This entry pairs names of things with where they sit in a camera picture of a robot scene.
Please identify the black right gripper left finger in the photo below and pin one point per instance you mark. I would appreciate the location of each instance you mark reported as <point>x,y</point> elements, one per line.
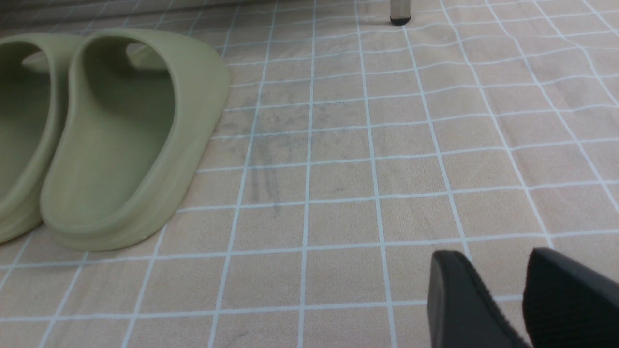
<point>460,310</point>

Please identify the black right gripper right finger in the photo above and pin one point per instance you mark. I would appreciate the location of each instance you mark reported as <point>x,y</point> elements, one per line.
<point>568,305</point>

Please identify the metal shoe rack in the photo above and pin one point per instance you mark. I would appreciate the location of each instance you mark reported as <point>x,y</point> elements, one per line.
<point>400,12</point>

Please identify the right green foam slipper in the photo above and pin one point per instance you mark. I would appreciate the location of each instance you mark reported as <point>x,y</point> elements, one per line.
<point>143,105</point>

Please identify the green foam slipper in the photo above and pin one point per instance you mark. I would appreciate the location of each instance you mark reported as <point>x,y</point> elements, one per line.
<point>143,105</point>
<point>33,109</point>

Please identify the left green foam slipper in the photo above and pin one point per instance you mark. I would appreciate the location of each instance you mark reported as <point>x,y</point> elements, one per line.
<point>33,109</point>

